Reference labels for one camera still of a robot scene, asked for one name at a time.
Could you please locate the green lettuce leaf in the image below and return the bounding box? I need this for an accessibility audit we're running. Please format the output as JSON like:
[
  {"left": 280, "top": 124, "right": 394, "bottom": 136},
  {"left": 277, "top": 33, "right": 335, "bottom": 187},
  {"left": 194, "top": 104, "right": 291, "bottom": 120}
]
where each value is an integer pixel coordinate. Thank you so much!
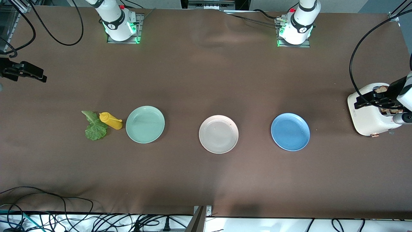
[{"left": 81, "top": 111, "right": 108, "bottom": 141}]

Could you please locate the blue plate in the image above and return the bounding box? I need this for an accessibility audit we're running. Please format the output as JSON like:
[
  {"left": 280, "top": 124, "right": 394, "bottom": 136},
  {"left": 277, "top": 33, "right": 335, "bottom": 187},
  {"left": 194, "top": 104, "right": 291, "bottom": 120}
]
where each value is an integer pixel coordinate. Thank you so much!
[{"left": 271, "top": 113, "right": 311, "bottom": 151}]

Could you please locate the mint green plate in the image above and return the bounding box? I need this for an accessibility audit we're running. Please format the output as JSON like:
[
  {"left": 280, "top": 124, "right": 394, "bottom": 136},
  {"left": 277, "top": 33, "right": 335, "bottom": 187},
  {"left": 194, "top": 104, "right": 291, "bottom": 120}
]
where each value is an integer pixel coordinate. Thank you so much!
[{"left": 126, "top": 106, "right": 165, "bottom": 144}]

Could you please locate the beige plate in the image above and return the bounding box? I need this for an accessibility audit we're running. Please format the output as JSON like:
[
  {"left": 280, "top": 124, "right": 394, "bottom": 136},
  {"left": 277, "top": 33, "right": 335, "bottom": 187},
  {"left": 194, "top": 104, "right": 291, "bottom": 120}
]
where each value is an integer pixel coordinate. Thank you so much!
[{"left": 199, "top": 115, "right": 239, "bottom": 154}]

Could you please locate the white toaster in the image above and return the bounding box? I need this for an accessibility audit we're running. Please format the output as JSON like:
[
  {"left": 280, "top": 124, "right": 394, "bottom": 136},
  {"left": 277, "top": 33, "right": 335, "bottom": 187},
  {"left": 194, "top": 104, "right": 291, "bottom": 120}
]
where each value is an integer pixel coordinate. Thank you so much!
[{"left": 347, "top": 82, "right": 405, "bottom": 138}]

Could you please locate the yellow mustard squeeze bottle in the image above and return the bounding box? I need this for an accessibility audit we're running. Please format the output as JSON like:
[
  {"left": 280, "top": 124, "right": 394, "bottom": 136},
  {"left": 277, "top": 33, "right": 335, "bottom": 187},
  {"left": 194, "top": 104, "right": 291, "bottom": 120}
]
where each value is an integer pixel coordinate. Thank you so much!
[{"left": 99, "top": 112, "right": 123, "bottom": 130}]

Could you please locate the dark equipment box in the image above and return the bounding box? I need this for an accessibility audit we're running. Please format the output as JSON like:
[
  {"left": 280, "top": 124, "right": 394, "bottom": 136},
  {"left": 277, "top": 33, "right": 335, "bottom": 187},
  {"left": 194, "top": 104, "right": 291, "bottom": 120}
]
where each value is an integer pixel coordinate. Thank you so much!
[{"left": 180, "top": 0, "right": 250, "bottom": 12}]

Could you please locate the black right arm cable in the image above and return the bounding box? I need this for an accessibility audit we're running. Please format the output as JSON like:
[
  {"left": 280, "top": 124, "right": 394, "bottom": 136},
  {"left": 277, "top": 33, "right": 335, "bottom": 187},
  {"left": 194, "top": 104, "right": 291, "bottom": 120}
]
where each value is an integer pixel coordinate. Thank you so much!
[{"left": 0, "top": 0, "right": 84, "bottom": 59}]

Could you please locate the aluminium frame profile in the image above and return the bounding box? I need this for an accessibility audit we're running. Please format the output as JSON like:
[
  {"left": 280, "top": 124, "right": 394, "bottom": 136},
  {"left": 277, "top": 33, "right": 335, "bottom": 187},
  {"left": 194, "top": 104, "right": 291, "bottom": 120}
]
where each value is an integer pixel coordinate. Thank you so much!
[{"left": 6, "top": 0, "right": 34, "bottom": 40}]

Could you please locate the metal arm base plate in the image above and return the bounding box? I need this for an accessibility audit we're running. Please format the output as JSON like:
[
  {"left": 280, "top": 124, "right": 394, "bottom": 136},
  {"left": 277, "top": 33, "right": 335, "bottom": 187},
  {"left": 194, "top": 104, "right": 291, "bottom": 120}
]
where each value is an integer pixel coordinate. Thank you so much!
[
  {"left": 107, "top": 13, "right": 144, "bottom": 44},
  {"left": 276, "top": 18, "right": 311, "bottom": 48}
]

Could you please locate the thin black frame strut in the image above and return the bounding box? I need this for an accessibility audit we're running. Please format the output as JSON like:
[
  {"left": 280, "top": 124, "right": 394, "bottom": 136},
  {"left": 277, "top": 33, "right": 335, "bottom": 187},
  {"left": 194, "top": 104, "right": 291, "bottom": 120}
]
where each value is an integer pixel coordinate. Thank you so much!
[{"left": 390, "top": 0, "right": 412, "bottom": 16}]

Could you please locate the thin black base cable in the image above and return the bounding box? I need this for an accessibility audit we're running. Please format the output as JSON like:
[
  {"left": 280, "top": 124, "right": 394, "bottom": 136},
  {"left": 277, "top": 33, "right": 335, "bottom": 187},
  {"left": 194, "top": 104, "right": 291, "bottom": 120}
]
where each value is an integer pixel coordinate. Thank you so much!
[{"left": 124, "top": 0, "right": 157, "bottom": 20}]

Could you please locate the teal floor cable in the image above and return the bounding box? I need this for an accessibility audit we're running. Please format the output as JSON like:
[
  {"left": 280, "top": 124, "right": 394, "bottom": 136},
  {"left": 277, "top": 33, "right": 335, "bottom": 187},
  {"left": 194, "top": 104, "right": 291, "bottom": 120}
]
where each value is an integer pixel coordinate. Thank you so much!
[{"left": 0, "top": 209, "right": 36, "bottom": 231}]

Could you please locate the black base power cable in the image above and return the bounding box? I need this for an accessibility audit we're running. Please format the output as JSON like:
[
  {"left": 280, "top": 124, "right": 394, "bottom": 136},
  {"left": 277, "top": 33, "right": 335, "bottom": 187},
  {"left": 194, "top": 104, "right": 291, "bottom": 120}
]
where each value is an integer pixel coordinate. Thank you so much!
[{"left": 224, "top": 9, "right": 290, "bottom": 28}]

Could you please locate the metal table clamp bracket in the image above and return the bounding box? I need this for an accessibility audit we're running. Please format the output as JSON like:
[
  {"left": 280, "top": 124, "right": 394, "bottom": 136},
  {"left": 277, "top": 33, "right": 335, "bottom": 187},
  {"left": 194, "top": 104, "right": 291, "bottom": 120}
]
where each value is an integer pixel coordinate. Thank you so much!
[{"left": 185, "top": 205, "right": 213, "bottom": 232}]

